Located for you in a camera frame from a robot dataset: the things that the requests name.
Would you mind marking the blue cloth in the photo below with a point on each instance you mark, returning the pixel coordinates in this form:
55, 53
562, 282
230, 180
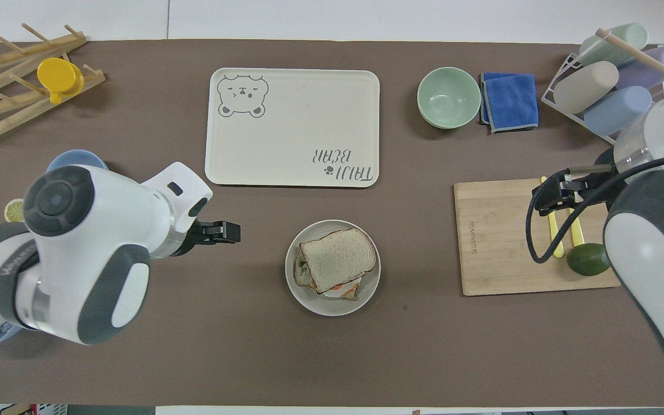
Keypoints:
510, 101

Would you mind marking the wooden cutting board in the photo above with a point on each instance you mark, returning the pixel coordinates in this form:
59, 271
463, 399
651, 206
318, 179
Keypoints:
496, 242

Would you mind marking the purple cup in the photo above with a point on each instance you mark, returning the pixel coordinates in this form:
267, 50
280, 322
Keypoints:
649, 69

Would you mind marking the green bowl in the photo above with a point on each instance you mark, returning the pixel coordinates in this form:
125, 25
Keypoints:
448, 97

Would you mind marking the cream tray with bear print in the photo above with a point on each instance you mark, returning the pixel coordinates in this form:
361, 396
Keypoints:
294, 127

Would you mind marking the blue cup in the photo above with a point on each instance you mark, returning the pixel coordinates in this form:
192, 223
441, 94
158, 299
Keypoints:
617, 110

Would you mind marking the lemon slice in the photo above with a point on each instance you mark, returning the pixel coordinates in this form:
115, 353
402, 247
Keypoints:
12, 211

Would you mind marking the sandwich base with filling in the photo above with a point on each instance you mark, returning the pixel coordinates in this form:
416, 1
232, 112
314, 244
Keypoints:
350, 291

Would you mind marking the green cup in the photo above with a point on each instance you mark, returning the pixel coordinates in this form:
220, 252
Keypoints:
608, 49

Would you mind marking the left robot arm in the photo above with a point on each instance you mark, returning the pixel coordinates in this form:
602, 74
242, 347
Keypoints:
84, 248

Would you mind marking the green avocado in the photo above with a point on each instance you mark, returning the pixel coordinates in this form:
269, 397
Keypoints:
588, 259

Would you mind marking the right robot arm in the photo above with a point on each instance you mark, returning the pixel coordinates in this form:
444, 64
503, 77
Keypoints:
655, 248

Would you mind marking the sandwich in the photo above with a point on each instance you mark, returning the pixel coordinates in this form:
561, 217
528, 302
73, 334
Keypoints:
338, 258

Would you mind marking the yellow cup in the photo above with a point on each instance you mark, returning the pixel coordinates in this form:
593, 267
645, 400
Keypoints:
58, 76

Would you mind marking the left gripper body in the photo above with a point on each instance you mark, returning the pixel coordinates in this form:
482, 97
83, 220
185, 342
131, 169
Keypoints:
195, 235

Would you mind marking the beige cup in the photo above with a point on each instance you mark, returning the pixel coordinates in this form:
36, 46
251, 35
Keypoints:
585, 86

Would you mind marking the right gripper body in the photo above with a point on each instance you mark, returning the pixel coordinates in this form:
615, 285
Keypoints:
597, 183

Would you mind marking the yellow utensil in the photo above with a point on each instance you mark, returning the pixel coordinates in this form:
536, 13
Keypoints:
555, 239

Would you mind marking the grey round plate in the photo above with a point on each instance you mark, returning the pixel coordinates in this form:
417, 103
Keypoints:
309, 300

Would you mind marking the wooden rod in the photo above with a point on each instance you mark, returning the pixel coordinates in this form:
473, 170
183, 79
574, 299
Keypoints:
637, 53

